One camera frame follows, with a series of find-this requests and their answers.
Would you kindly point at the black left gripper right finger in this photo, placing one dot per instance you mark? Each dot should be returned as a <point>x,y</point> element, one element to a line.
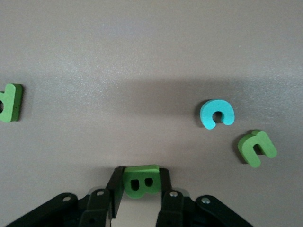
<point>174,208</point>

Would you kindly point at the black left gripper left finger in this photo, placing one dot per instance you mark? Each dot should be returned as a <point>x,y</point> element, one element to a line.
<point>116,186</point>

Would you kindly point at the green foam letter B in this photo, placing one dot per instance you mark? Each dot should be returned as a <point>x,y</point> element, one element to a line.
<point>142,189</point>

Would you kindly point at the green foam letter U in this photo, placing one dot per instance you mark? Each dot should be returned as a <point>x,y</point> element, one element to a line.
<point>247,151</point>

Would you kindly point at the green foam letter P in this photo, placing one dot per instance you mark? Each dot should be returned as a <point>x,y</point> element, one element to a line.
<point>10,104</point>

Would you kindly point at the teal foam letter C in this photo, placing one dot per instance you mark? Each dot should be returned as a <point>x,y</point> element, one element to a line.
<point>206,116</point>

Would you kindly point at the brown table cover sheet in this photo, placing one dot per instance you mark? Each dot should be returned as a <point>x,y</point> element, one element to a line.
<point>118,47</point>

